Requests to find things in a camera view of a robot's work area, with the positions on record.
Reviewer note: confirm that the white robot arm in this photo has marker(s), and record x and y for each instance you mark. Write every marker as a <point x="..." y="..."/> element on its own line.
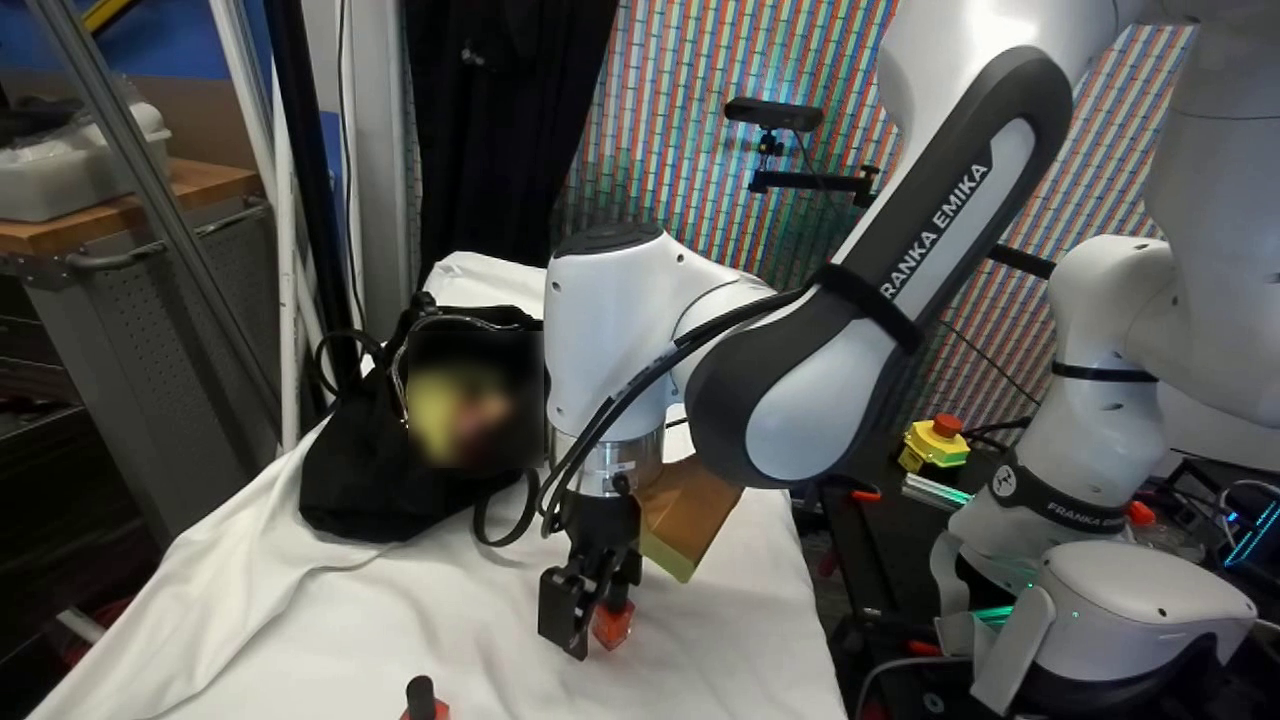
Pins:
<point x="782" y="387"/>

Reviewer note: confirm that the black handbag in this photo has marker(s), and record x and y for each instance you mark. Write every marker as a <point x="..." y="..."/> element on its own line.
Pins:
<point x="371" y="473"/>

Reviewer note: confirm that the orange nail polish bottle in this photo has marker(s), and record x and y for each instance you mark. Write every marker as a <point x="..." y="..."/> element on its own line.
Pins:
<point x="613" y="624"/>

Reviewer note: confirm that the black camera arm mount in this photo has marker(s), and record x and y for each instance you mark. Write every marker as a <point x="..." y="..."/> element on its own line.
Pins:
<point x="786" y="129"/>

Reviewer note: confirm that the grey metal cabinet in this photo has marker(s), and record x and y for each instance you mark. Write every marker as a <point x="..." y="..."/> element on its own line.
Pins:
<point x="163" y="382"/>

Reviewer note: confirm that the red nail polish bottle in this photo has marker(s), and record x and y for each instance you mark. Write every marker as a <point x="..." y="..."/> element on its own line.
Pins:
<point x="422" y="703"/>

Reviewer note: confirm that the white tablecloth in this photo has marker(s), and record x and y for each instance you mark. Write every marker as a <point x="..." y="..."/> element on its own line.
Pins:
<point x="263" y="617"/>

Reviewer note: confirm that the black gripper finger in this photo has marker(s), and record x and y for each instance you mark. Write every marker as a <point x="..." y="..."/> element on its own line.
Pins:
<point x="622" y="582"/>
<point x="565" y="610"/>

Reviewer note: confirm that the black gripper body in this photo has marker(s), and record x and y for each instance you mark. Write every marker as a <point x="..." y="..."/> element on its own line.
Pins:
<point x="597" y="533"/>

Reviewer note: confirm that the pink nail polish bottle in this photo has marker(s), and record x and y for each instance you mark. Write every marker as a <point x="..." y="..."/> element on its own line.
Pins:
<point x="478" y="418"/>

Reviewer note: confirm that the white plastic bin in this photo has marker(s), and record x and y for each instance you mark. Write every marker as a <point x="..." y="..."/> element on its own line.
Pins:
<point x="55" y="162"/>

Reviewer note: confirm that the yellow emergency stop button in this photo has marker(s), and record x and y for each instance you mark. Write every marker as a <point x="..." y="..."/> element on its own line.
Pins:
<point x="934" y="440"/>

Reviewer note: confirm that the yellow-green cloth in bag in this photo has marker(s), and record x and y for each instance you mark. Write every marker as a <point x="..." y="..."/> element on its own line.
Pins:
<point x="433" y="399"/>

